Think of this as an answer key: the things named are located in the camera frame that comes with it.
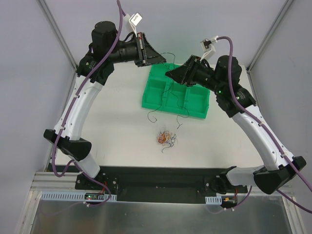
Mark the left white cable duct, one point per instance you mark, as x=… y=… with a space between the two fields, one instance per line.
x=77 y=196

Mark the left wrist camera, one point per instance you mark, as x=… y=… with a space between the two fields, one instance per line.
x=132 y=21

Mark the right aluminium post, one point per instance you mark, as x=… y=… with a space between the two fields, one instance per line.
x=271 y=31

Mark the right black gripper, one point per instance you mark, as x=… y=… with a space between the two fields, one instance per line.
x=192 y=71

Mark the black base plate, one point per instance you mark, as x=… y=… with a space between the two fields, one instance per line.
x=165 y=185

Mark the left aluminium post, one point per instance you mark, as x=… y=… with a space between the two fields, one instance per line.
x=57 y=32

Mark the aluminium frame rail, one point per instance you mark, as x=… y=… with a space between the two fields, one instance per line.
x=47 y=181

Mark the right white cable duct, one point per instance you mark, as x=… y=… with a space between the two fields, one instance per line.
x=213 y=200

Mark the white cable duct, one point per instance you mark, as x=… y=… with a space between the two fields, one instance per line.
x=213 y=200
x=77 y=196

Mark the aluminium post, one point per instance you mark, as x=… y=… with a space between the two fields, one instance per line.
x=271 y=31
x=57 y=32

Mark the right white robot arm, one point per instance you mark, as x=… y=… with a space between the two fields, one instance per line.
x=279 y=165

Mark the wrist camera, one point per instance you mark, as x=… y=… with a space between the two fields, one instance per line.
x=132 y=21
x=208 y=46

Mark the green compartment tray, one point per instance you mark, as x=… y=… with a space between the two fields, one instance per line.
x=163 y=94

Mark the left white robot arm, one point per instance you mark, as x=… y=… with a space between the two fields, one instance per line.
x=105 y=50

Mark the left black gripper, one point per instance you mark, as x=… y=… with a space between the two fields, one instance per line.
x=141 y=49

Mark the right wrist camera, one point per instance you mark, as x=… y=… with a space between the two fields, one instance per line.
x=208 y=46

